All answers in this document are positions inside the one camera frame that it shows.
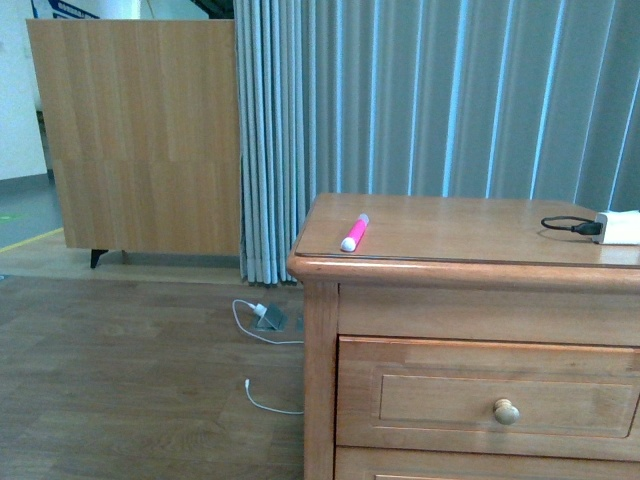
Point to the pink marker with white cap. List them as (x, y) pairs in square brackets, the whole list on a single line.
[(351, 241)]

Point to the wooden drawer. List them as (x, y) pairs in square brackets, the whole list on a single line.
[(437, 395), (371, 463)]

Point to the round wooden drawer knob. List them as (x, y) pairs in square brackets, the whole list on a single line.
[(505, 412)]

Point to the metal floor socket box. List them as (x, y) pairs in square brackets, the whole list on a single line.
[(269, 318)]

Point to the wooden nightstand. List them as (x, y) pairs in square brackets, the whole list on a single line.
[(449, 269)]

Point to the light wooden cabinet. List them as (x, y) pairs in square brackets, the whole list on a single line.
[(142, 120)]

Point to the grey pleated curtain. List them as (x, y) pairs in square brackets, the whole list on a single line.
[(480, 99)]

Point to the white power bank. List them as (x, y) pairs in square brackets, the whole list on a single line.
[(618, 228)]

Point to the white charger plug with cable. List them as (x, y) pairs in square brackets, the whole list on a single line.
[(243, 315)]

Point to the blue wall sign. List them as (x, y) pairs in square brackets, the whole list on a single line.
[(60, 9)]

